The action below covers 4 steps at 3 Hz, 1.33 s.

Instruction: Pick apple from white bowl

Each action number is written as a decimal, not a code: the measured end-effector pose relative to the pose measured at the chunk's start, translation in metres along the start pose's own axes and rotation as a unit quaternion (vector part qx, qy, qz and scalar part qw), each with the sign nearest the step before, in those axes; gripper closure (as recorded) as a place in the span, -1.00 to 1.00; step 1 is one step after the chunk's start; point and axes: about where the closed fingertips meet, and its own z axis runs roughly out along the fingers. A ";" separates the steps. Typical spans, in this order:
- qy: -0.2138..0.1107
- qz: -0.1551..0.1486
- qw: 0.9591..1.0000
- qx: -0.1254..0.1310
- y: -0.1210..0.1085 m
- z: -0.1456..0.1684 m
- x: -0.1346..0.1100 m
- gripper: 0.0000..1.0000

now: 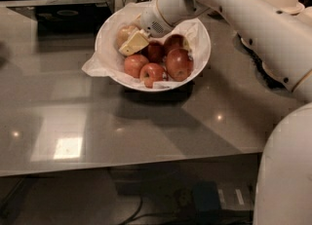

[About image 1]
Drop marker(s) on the black induction cooktop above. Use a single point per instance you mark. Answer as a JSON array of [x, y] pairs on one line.
[[67, 19]]

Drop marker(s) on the red apple front centre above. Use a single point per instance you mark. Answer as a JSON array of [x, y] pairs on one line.
[[151, 73]]

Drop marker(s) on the yellowish red apple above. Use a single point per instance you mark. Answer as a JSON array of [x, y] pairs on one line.
[[124, 33]]

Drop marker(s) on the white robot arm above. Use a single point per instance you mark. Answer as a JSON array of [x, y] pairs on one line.
[[284, 185]]

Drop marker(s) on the red apple front left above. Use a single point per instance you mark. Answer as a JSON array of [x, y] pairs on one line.
[[133, 64]]

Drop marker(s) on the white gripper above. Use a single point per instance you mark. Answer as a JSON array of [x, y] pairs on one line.
[[152, 21]]

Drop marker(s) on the large dark red apple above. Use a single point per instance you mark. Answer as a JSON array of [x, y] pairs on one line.
[[179, 64]]

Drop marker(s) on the white paper liner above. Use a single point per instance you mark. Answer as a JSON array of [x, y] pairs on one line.
[[107, 60]]

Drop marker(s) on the small red apple centre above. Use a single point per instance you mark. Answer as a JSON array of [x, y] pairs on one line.
[[154, 51]]

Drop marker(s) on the black rubber mat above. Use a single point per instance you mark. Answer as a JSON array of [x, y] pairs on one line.
[[267, 80]]

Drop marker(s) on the blue box under table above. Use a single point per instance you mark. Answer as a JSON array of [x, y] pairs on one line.
[[205, 196]]

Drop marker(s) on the red apple back right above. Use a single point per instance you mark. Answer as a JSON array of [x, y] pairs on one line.
[[175, 41]]

